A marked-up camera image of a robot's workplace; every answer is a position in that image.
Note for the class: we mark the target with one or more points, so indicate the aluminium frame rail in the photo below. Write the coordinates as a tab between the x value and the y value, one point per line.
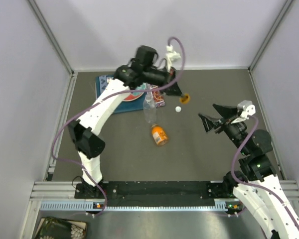
65	190

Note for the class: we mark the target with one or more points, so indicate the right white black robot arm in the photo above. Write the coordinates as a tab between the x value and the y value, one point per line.
252	178

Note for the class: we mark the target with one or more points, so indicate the clear bottle orange base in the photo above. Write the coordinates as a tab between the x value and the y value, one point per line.
149	108

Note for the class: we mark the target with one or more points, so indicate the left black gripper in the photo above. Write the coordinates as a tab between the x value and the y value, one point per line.
173	89

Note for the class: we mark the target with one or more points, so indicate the orange bottle cap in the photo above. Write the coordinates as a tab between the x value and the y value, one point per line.
185	99

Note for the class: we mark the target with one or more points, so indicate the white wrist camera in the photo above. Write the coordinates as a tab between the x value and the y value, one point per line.
171	56
245	109

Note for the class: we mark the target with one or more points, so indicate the grey slotted cable duct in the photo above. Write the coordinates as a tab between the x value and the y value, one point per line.
217	206

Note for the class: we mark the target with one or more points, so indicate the red teal patterned plate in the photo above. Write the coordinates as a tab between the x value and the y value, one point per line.
134	96

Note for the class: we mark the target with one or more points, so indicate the orange juice bottle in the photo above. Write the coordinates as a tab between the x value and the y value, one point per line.
159	135

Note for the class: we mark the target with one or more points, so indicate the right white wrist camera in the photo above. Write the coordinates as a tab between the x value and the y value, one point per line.
245	109

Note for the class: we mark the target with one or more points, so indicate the colourful mandala napkin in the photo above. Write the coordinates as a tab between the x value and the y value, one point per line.
158	98

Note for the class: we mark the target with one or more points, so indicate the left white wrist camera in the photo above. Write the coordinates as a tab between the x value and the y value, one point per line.
171	56

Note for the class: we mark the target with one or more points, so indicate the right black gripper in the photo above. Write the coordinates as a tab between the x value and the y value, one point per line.
225	112

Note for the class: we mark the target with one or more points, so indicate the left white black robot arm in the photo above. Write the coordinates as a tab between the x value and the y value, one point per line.
85	130

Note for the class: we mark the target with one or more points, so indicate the white bottle cap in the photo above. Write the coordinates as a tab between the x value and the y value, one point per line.
178	109

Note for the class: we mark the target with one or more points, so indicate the blue patterned placemat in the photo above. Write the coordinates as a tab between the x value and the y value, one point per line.
101	83

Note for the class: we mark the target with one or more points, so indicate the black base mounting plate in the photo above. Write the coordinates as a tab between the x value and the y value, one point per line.
155	193

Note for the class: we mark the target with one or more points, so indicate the floral patterned box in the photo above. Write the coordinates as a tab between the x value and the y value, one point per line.
57	228

